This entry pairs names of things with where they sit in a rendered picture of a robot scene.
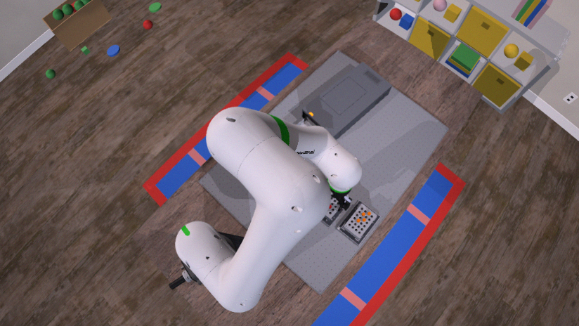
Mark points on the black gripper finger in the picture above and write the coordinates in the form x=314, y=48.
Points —
x=344, y=203

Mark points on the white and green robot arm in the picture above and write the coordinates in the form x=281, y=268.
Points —
x=265, y=154

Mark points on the white tube rack with holes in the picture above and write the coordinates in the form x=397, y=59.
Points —
x=358, y=229
x=335, y=206

